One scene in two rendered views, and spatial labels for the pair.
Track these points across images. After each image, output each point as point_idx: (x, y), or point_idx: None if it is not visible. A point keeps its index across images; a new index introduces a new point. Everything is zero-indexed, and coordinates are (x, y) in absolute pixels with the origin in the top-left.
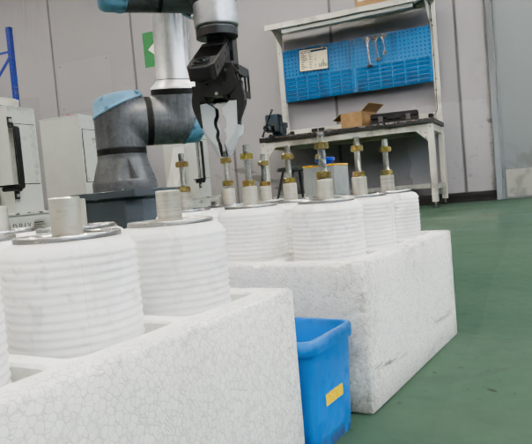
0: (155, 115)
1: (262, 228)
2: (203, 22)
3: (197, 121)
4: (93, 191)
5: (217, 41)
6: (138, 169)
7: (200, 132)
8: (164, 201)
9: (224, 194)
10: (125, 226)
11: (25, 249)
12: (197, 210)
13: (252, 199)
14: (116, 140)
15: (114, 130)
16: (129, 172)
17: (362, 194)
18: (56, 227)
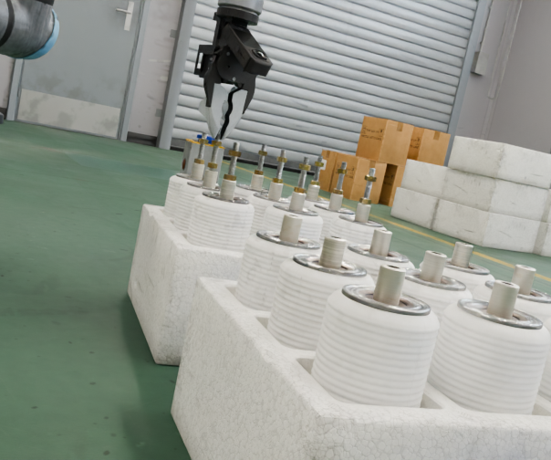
0: (15, 21)
1: (318, 235)
2: (244, 6)
3: (49, 40)
4: None
5: (242, 26)
6: None
7: (44, 53)
8: (470, 253)
9: (211, 176)
10: None
11: (549, 308)
12: (249, 203)
13: (303, 205)
14: None
15: None
16: None
17: (339, 209)
18: (528, 287)
